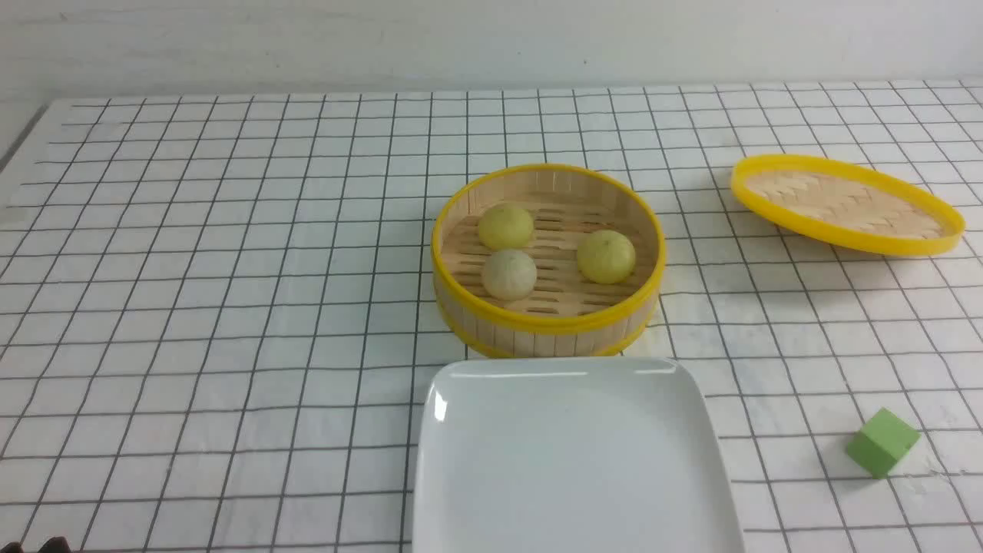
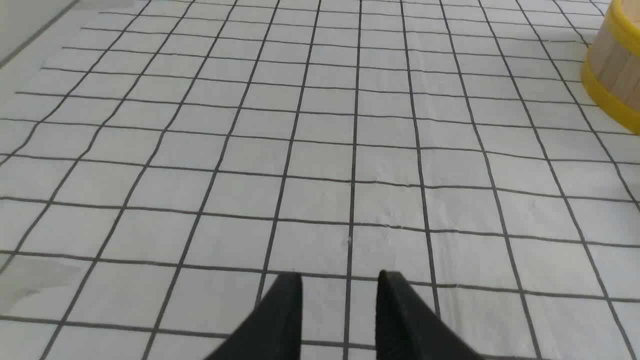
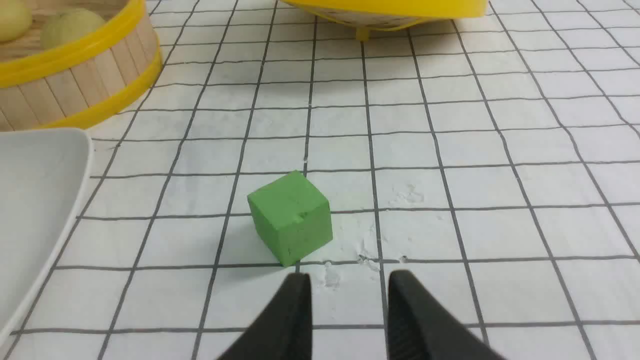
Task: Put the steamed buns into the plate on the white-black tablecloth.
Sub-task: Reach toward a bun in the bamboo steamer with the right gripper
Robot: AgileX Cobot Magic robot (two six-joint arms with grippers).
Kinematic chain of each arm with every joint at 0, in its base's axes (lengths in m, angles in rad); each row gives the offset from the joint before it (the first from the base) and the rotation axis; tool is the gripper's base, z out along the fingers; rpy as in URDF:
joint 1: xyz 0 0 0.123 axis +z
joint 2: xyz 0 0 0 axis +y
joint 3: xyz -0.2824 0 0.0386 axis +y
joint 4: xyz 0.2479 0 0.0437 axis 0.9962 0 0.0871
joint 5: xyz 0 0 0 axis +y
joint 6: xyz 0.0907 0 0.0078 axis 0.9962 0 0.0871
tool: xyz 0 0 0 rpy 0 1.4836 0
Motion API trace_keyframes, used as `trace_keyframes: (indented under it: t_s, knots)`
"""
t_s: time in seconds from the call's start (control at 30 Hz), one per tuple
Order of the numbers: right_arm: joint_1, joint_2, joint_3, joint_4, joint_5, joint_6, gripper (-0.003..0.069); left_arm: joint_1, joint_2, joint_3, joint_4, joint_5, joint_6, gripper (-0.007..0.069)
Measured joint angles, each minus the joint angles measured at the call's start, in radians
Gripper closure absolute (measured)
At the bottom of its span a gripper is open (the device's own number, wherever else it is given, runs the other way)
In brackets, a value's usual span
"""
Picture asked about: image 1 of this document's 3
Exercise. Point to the pale white steamed bun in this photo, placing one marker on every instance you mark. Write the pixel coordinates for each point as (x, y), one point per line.
(509, 275)

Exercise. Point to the yellow-green steamed bun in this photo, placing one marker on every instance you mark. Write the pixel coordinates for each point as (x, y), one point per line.
(505, 227)

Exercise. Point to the yellow steamed bun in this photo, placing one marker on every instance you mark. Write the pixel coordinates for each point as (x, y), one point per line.
(606, 257)

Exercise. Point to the white square plate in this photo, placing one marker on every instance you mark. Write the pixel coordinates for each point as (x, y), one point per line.
(586, 454)

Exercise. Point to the yellow rimmed bamboo steamer basket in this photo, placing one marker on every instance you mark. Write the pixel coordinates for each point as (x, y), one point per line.
(565, 314)

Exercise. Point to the yellow rimmed bamboo steamer lid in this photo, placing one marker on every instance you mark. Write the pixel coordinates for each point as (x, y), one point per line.
(846, 206)

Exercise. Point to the green foam cube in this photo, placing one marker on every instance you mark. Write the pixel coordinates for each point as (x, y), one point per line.
(882, 443)

